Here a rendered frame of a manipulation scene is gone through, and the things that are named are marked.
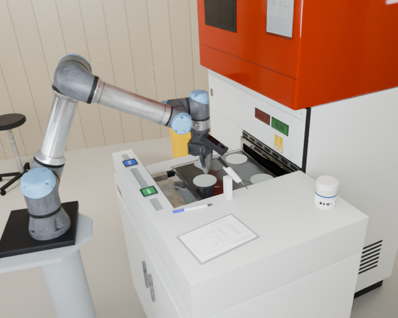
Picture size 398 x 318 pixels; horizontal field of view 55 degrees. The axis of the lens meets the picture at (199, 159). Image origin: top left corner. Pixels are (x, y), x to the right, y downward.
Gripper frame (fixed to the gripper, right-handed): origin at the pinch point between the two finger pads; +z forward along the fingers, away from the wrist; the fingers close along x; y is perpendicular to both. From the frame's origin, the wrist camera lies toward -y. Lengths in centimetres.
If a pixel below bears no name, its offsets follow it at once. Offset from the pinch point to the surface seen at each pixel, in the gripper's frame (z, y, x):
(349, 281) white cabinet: 21, -63, 16
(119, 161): -4.8, 35.8, 14.7
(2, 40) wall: -25, 259, -97
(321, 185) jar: -14, -50, 15
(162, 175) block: 0.5, 17.1, 9.8
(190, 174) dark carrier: 1.4, 6.9, 3.0
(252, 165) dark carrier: 1.4, -14.4, -14.9
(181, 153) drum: 66, 92, -120
